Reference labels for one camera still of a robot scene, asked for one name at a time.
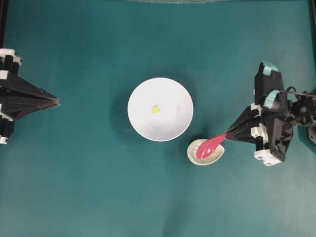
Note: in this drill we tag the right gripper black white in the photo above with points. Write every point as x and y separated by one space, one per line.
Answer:
265 123

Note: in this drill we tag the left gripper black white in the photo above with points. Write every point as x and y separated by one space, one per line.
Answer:
14 108

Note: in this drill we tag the red plastic spoon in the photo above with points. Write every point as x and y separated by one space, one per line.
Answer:
208 147

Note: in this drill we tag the yellow hexagonal prism block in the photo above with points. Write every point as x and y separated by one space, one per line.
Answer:
155 109

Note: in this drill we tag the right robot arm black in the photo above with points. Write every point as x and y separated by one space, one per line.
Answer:
302 107

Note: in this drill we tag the beige crackle spoon rest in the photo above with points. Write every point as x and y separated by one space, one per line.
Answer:
214 157

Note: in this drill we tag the white round bowl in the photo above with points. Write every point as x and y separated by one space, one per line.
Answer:
176 109

